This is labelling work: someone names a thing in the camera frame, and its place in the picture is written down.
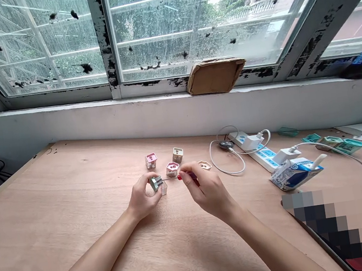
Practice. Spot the green pencil sharpener clear body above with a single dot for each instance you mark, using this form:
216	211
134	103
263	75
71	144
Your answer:
157	183

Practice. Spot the white charger adapter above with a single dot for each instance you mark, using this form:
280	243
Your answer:
251	142
285	155

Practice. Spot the white blue power strip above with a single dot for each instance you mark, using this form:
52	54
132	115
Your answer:
264	155

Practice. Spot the beige sharpener lid orange holes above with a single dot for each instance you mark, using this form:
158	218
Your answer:
204	165

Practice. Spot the black flat device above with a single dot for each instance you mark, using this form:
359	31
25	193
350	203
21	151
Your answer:
340	259

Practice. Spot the pink pencil sharpener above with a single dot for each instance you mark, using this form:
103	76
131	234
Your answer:
151	161
172	169

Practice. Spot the window with peeling frame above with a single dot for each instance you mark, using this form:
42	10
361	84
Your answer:
53	42

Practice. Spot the brown cardboard box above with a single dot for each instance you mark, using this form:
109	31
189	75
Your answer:
215	77

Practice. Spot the person's left hand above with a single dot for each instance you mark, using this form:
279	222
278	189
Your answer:
141	200

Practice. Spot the small black oval device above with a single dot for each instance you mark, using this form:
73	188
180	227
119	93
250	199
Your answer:
226	144

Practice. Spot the dark cola bottle blue label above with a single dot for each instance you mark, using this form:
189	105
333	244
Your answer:
361	65

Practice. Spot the beige pencil sharpener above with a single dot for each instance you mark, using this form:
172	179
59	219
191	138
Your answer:
178	155

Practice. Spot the green sharpener lid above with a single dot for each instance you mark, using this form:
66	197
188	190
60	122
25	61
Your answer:
310	139

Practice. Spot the person's right hand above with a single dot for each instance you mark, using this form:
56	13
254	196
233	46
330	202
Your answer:
209	190

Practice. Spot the blue white milk carton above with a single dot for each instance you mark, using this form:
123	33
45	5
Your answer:
294	173

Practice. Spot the clear green sharpener case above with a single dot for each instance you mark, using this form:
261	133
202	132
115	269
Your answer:
288	131

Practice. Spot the white drinking straw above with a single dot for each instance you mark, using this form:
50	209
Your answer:
319	160

